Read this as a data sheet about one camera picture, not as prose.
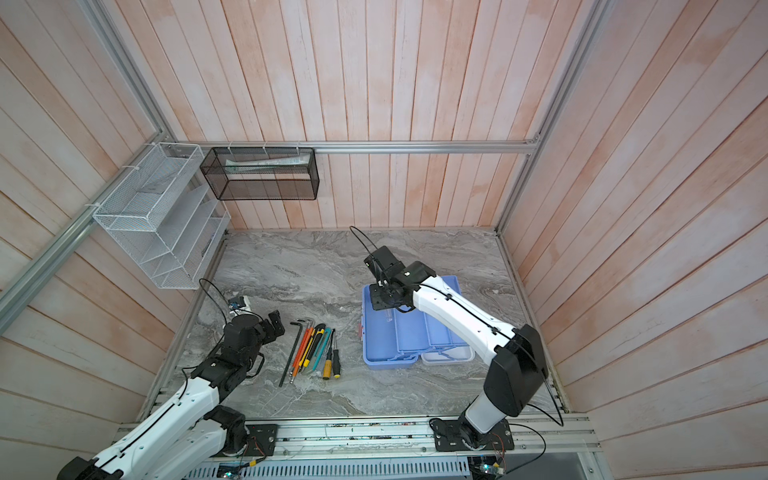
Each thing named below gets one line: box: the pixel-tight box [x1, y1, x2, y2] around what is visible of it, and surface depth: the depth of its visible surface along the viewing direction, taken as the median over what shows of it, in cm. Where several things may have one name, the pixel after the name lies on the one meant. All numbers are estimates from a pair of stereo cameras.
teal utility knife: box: [311, 327, 332, 371], surface depth 92 cm
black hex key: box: [278, 322, 303, 387], surface depth 90 cm
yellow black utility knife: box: [303, 323, 326, 367], surface depth 92 cm
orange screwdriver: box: [290, 321, 315, 384], surface depth 89 cm
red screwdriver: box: [289, 321, 310, 376], surface depth 91 cm
